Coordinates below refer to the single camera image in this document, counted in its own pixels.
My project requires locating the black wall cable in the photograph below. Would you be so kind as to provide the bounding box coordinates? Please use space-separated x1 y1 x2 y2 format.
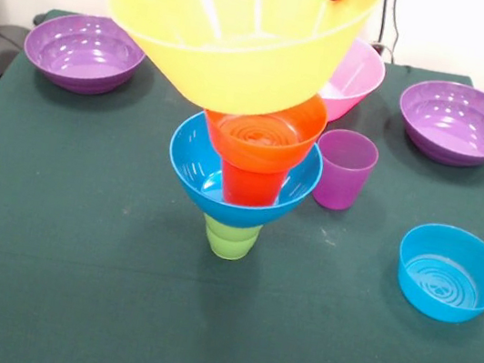
375 0 390 46

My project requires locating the purple plastic cup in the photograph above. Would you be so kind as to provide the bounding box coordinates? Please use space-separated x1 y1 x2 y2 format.
310 126 383 217

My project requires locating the pink plastic bowl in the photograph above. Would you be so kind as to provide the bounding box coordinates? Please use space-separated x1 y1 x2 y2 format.
314 33 391 131

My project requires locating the green plastic cup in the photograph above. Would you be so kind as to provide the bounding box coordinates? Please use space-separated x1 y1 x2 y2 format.
197 210 265 266

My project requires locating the low blue plastic bowl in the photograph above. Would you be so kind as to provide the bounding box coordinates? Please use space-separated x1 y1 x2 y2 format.
389 217 484 328

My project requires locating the orange plastic bowl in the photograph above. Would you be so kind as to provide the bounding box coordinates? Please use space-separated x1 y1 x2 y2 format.
197 78 332 182

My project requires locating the orange plastic cup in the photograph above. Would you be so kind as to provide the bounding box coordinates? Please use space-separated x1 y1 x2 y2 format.
215 158 291 213

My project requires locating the yellow plastic bowl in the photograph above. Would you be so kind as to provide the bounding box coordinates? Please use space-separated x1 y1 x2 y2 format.
93 0 388 136

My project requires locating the purple plastic bowl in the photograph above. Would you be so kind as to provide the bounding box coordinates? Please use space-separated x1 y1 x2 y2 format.
390 74 484 171
17 5 151 104

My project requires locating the dark green table cloth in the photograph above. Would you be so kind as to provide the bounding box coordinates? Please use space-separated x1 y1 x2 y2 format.
0 0 484 363

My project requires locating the grey wall cable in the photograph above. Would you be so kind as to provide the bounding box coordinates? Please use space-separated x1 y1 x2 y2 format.
384 0 406 57

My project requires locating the deep blue plastic bowl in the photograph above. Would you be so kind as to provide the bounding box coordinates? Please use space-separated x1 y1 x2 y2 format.
158 106 329 240

